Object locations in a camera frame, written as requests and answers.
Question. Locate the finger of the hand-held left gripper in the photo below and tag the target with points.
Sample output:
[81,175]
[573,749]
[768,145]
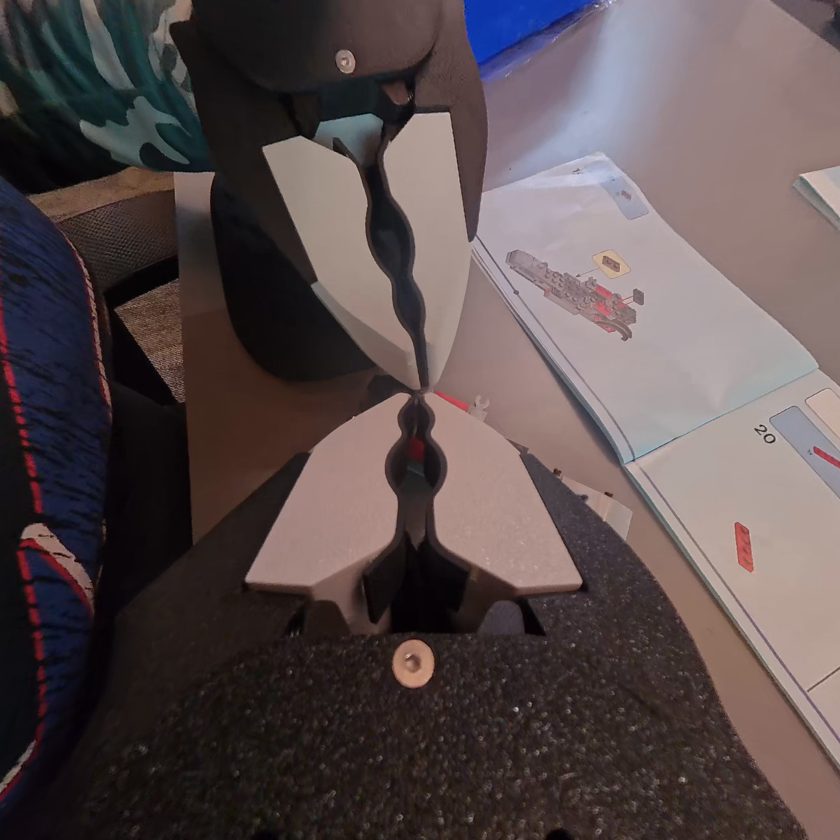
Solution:
[433,210]
[328,210]

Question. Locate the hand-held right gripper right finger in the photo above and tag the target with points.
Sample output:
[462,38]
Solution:
[505,512]

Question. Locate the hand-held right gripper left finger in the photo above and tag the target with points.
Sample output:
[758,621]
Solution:
[328,512]

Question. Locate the grey red toy brick vehicle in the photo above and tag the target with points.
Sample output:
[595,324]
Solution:
[415,451]

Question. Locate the grey desk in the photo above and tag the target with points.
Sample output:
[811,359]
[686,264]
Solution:
[689,98]

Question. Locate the person's left hand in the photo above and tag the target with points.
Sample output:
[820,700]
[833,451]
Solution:
[397,92]

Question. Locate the teal patterned cloth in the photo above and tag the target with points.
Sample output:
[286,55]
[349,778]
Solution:
[98,79]

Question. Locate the blue plastic bin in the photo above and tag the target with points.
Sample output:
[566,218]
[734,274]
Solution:
[518,26]

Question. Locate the grey mesh office chair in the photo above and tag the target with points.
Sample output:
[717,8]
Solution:
[124,223]

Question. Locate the open instruction booklet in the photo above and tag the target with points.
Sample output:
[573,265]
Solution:
[689,341]

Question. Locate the person's navy printed shirt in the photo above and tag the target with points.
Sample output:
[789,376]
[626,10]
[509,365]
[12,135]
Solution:
[52,394]

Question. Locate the closed instruction booklet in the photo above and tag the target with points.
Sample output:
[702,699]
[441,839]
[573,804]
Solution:
[823,193]

